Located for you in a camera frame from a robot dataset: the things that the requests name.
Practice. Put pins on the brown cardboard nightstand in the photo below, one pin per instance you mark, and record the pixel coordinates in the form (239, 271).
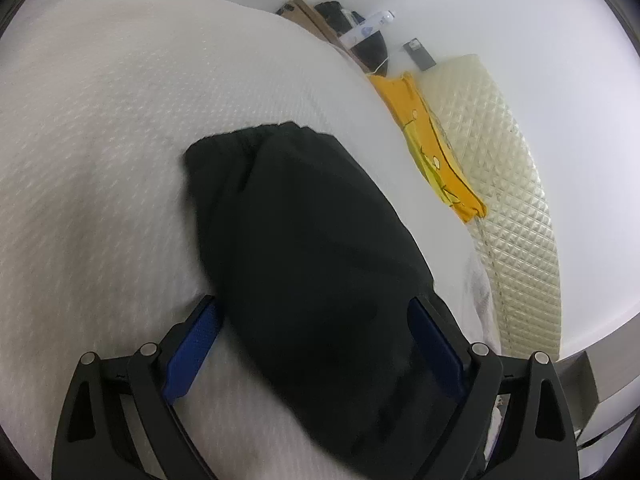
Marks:
(306, 16)

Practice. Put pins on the yellow printed pillow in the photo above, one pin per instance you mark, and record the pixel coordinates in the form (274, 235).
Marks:
(425, 130)

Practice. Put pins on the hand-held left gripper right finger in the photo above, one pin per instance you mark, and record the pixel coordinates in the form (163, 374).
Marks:
(434, 340)

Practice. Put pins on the dark wall outlet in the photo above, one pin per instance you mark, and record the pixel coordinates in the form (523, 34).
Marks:
(419, 54)

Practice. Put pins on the cream quilted headboard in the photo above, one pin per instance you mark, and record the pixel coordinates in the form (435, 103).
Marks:
(505, 175)

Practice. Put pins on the black bag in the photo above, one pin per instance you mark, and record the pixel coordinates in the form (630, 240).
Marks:
(370, 47)

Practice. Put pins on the white bottle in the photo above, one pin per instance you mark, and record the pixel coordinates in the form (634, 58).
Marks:
(365, 29)

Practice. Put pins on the black puffer jacket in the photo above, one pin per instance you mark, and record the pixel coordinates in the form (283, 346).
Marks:
(310, 260)

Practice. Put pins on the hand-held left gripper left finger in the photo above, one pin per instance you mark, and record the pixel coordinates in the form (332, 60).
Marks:
(196, 340)

